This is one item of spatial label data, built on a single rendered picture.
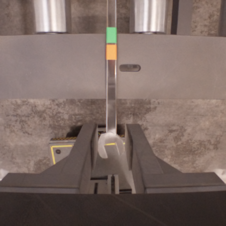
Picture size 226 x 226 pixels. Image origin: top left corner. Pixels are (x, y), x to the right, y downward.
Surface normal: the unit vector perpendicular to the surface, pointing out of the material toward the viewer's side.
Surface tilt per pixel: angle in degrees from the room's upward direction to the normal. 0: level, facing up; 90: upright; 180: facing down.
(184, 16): 0
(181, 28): 0
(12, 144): 0
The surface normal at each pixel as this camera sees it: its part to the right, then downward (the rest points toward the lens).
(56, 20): 0.43, 0.25
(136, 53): 0.01, 0.28
